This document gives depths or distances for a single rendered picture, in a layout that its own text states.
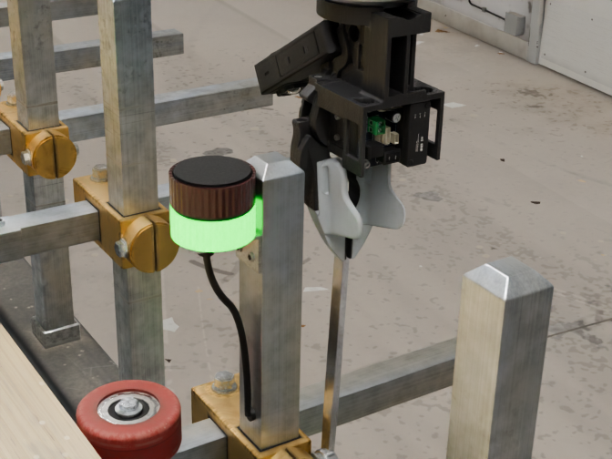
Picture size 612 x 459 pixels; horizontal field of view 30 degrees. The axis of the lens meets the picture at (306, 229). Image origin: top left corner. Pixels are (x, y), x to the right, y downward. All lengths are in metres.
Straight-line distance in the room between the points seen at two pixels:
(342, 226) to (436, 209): 2.59
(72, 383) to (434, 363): 0.45
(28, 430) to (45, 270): 0.47
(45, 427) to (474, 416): 0.37
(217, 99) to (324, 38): 0.59
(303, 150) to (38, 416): 0.29
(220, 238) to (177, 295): 2.15
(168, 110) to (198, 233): 0.61
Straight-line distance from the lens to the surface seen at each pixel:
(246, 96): 1.42
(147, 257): 1.05
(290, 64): 0.86
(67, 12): 1.85
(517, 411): 0.65
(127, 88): 1.01
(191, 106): 1.39
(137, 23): 1.00
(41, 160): 1.25
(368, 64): 0.80
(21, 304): 1.48
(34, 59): 1.25
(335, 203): 0.86
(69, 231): 1.09
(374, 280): 3.01
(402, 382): 1.03
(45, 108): 1.27
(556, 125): 4.21
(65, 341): 1.38
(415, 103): 0.81
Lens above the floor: 1.41
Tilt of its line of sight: 26 degrees down
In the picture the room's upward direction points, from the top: 1 degrees clockwise
